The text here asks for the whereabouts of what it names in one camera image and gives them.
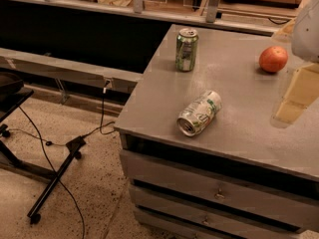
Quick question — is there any grey drawer cabinet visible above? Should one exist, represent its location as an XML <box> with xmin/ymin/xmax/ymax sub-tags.
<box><xmin>116</xmin><ymin>27</ymin><xmax>319</xmax><ymax>239</ymax></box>

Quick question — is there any grey low bench rail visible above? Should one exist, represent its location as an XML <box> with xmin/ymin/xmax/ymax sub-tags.
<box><xmin>0</xmin><ymin>48</ymin><xmax>142</xmax><ymax>94</ymax></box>

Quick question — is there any black rolling stand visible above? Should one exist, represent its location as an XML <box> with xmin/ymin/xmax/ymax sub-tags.
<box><xmin>0</xmin><ymin>72</ymin><xmax>85</xmax><ymax>225</ymax></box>

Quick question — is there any green upright soda can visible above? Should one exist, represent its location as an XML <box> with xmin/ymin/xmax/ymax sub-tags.
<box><xmin>175</xmin><ymin>28</ymin><xmax>198</xmax><ymax>72</ymax></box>

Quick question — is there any cluttered back shelf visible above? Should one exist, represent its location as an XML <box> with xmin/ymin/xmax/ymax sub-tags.
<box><xmin>5</xmin><ymin>0</ymin><xmax>310</xmax><ymax>35</ymax></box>

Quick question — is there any red orange apple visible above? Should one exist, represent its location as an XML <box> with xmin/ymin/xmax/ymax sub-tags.
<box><xmin>259</xmin><ymin>46</ymin><xmax>288</xmax><ymax>73</ymax></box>

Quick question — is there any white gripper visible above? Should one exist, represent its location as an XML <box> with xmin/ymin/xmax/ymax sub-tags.
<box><xmin>271</xmin><ymin>0</ymin><xmax>319</xmax><ymax>123</ymax></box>

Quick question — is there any white green 7up can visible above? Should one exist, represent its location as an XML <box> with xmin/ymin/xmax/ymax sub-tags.
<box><xmin>176</xmin><ymin>91</ymin><xmax>222</xmax><ymax>136</ymax></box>

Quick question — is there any metal drawer handle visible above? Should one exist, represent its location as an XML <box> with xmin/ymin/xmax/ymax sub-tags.
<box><xmin>214</xmin><ymin>189</ymin><xmax>225</xmax><ymax>199</ymax></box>

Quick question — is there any black floor cable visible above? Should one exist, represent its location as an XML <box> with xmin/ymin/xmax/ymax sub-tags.
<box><xmin>6</xmin><ymin>80</ymin><xmax>116</xmax><ymax>239</ymax></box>

